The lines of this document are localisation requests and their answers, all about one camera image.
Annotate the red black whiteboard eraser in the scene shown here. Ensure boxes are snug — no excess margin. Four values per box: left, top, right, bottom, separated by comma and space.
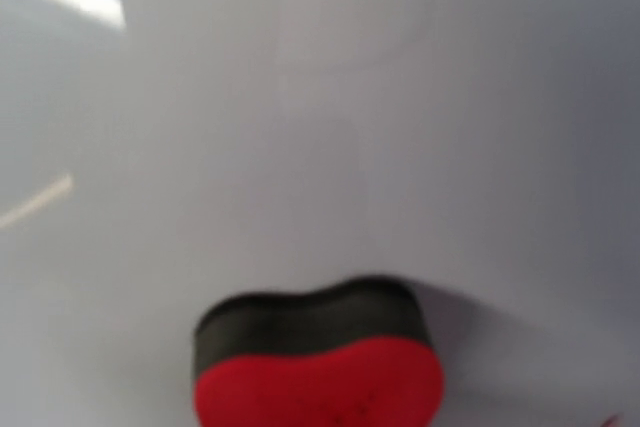
193, 276, 445, 426

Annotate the white whiteboard black frame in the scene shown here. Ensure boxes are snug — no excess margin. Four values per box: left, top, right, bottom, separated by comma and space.
1, 0, 639, 426

